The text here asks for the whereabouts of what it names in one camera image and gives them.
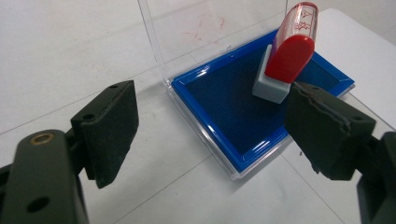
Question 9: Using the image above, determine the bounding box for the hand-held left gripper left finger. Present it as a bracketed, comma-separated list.
[70, 79, 140, 189]

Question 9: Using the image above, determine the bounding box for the red and grey stamp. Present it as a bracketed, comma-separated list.
[251, 1, 319, 105]

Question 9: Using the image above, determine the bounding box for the blue ink pad clear case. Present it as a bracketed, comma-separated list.
[136, 0, 356, 181]

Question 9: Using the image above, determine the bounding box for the white paper sheet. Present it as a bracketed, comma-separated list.
[311, 7, 396, 130]

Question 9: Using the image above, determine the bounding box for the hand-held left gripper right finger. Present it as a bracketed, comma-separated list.
[283, 81, 377, 181]

